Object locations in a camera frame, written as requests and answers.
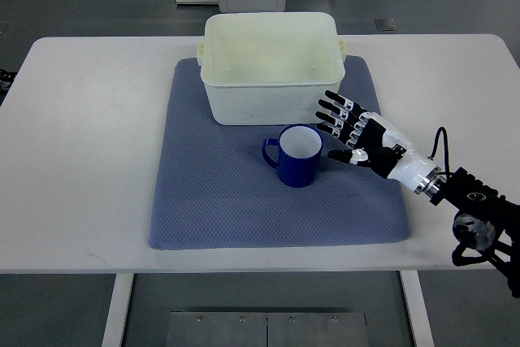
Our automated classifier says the black white robotic hand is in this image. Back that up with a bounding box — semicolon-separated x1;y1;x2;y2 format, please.
315;90;440;193

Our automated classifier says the blue ceramic mug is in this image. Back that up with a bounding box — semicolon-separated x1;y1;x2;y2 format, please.
262;124;323;188

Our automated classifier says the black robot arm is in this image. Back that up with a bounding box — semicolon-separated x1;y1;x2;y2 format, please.
425;127;519;298

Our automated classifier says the cream plastic box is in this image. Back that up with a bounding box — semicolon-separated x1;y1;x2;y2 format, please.
197;12;347;125

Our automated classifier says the grey floor outlet plate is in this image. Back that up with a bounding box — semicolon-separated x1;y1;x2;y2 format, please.
374;18;398;32

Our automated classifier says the blue quilted mat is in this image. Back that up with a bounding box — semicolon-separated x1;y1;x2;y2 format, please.
149;59;410;250

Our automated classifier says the right white table leg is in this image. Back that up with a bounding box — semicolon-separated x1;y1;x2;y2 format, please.
399;271;435;347

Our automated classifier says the white table leg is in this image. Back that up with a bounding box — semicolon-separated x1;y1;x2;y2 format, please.
399;271;435;347
102;273;134;347

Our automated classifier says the metal floor plate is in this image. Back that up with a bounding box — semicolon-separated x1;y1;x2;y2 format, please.
166;312;369;346

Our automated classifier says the left white table leg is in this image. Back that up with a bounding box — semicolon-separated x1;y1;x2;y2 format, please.
102;273;134;347

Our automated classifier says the dark object at left edge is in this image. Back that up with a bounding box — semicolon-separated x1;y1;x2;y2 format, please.
0;69;17;90

